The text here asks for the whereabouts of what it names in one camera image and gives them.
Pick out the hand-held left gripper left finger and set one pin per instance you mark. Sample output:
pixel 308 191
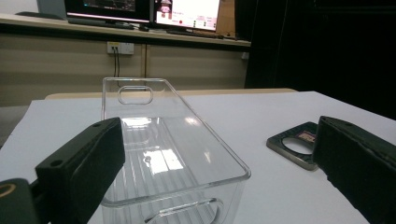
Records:
pixel 84 161

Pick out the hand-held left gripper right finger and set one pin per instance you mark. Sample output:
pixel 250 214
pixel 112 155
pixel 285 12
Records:
pixel 358 161

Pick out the dark box round window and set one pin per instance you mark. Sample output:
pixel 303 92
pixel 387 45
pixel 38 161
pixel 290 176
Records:
pixel 277 143

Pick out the clear plastic storage container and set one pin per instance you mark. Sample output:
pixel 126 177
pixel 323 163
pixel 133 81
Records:
pixel 174 140

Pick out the white table cover sheet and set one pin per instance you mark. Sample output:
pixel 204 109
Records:
pixel 280 102

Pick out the black curtain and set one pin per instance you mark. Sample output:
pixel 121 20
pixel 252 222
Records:
pixel 327 46

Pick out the black keyboard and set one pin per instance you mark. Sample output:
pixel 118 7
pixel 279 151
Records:
pixel 99 23
pixel 193 33

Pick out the beige desk with dark edge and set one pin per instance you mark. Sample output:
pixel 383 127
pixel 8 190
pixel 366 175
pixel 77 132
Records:
pixel 46 25

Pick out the wooden table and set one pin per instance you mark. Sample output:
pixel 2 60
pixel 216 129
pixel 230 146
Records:
pixel 233 91

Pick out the black computer mouse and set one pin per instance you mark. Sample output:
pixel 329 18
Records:
pixel 144 28

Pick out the computer monitor dark screen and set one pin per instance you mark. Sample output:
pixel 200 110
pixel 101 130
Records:
pixel 106 9

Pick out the computer monitor white screen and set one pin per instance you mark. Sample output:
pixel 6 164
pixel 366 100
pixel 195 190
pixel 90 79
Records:
pixel 190 11

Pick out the brown cardboard panel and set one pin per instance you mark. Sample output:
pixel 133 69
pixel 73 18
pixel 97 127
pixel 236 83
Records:
pixel 225 17

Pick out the white wall socket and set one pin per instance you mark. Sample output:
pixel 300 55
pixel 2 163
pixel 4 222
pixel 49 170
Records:
pixel 124 48

